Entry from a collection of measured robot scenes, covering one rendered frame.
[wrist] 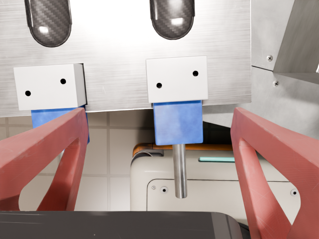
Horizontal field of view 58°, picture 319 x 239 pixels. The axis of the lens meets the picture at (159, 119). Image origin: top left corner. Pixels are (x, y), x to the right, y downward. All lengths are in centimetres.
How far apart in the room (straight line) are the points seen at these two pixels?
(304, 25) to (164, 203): 73
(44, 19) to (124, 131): 89
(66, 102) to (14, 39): 8
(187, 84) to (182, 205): 72
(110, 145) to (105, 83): 91
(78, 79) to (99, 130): 92
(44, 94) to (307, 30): 23
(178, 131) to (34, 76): 13
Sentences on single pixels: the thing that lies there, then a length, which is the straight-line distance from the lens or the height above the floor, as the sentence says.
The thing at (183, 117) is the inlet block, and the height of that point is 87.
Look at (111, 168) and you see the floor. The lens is 120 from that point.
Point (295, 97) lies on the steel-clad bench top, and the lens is 35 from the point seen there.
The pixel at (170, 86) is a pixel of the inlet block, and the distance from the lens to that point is 24.
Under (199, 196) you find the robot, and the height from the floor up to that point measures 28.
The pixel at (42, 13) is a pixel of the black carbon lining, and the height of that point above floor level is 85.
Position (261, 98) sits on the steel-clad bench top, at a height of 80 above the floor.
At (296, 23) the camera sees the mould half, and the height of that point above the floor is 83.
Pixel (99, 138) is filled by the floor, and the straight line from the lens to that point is 117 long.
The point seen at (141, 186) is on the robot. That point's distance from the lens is 91.
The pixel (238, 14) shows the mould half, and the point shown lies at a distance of 28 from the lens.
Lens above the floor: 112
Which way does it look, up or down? 81 degrees down
